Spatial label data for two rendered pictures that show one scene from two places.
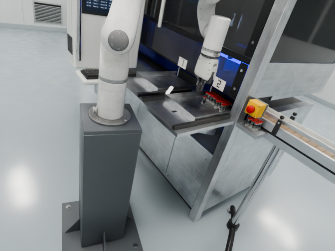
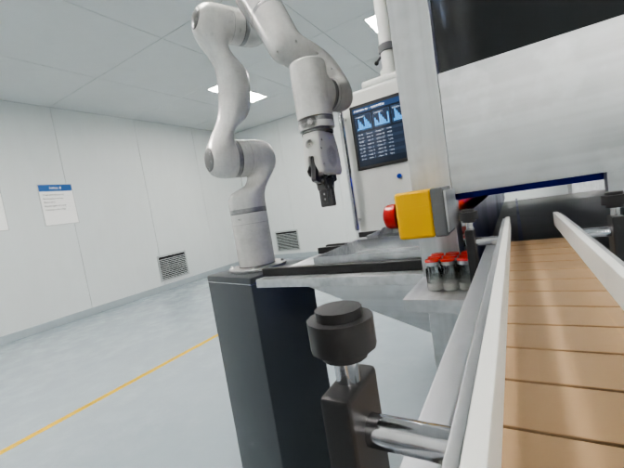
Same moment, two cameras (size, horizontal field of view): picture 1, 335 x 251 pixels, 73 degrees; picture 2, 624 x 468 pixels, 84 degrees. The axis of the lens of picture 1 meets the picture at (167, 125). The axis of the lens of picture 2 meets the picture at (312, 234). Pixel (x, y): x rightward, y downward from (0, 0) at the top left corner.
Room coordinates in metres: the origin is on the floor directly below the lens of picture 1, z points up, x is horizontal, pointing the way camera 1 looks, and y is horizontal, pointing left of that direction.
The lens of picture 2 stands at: (0.76, -0.88, 1.03)
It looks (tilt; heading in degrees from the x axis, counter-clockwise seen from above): 4 degrees down; 73
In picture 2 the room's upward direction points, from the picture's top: 9 degrees counter-clockwise
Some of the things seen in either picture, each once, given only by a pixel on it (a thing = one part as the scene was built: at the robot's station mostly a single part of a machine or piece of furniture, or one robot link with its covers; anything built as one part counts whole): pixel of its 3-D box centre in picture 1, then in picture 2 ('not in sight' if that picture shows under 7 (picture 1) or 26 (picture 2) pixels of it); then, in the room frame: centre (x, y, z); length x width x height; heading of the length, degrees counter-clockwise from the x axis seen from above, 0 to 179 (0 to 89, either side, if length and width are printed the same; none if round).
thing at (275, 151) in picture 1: (252, 190); not in sight; (1.08, -0.62, 0.46); 0.09 x 0.09 x 0.77; 42
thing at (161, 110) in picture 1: (173, 96); (396, 249); (1.27, 0.01, 0.87); 0.70 x 0.48 x 0.02; 42
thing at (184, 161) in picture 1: (176, 100); not in sight; (2.20, -0.03, 0.44); 2.06 x 1.00 x 0.88; 42
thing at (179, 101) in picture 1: (201, 104); (402, 249); (1.19, -0.16, 0.90); 0.34 x 0.26 x 0.04; 132
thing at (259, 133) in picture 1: (253, 128); (461, 292); (1.10, -0.46, 0.87); 0.14 x 0.13 x 0.02; 132
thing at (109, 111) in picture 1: (111, 97); (253, 240); (0.90, 0.27, 0.95); 0.19 x 0.19 x 0.18
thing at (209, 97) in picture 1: (215, 101); not in sight; (1.26, -0.24, 0.90); 0.18 x 0.02 x 0.05; 42
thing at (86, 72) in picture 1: (111, 73); not in sight; (1.54, 0.48, 0.82); 0.40 x 0.14 x 0.02; 131
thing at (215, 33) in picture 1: (216, 32); (312, 90); (1.04, -0.11, 1.30); 0.09 x 0.08 x 0.13; 21
